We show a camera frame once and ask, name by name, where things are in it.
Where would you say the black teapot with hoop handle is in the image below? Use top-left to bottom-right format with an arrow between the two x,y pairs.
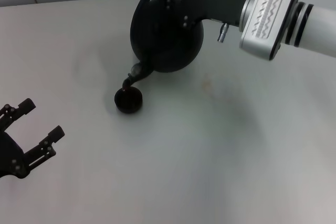
121,0 -> 205,92

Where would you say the small dark teacup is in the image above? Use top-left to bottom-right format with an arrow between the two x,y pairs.
114,87 -> 144,115

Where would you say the silver plug with black cable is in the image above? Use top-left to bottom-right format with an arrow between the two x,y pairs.
217,23 -> 229,43

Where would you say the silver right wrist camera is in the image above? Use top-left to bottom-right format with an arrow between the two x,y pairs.
238,0 -> 304,61

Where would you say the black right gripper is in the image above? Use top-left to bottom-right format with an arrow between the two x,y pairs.
157,0 -> 249,29

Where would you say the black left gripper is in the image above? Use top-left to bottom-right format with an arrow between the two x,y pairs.
0,98 -> 65,180

